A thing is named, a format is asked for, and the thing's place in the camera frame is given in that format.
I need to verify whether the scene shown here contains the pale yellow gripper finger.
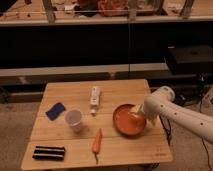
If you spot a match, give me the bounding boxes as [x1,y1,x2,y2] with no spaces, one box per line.
[150,117,157,126]
[130,104,143,115]

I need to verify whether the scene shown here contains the orange ceramic bowl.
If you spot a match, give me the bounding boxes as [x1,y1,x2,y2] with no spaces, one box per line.
[113,104,146,136]

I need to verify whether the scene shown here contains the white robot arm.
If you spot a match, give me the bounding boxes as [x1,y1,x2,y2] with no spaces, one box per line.
[130,86,213,144]

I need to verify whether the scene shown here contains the white tube bottle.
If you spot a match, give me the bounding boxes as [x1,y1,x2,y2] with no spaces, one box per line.
[90,86,101,115]

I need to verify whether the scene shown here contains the wooden table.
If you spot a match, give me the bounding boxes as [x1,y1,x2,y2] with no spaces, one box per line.
[21,79,172,171]

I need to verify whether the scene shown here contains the orange carrot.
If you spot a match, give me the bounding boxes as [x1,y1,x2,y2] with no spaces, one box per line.
[92,129,102,160]

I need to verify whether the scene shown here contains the black box on right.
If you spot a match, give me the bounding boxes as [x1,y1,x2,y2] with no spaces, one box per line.
[166,45,213,74]

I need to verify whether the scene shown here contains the white plastic cup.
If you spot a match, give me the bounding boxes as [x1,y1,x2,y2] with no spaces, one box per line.
[65,109,83,133]

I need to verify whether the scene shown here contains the blue sponge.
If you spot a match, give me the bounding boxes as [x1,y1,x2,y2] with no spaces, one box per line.
[46,102,65,121]

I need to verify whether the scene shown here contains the black striped eraser block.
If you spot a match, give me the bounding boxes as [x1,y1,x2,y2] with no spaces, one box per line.
[32,146,66,161]

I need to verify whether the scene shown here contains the orange object on shelf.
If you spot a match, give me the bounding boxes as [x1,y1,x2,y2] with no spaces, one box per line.
[98,0,128,16]

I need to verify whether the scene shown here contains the black cable on floor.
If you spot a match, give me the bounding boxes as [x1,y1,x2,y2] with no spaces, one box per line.
[199,138,213,171]

